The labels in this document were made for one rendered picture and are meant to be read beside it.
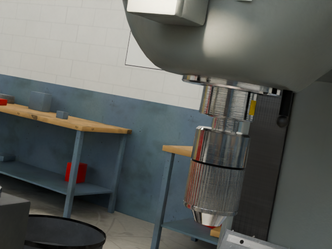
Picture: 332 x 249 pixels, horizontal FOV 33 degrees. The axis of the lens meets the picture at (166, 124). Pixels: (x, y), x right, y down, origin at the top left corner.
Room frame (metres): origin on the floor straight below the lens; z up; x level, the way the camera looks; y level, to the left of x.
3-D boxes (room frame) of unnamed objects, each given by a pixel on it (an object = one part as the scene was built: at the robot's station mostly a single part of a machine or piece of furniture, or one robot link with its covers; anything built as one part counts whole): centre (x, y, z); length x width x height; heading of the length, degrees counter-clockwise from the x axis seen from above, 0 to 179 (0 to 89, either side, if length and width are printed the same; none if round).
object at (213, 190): (0.47, -0.05, 1.23); 0.05 x 0.05 x 0.06
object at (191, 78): (0.47, -0.05, 1.31); 0.09 x 0.09 x 0.01
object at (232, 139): (0.47, -0.05, 1.26); 0.05 x 0.05 x 0.01
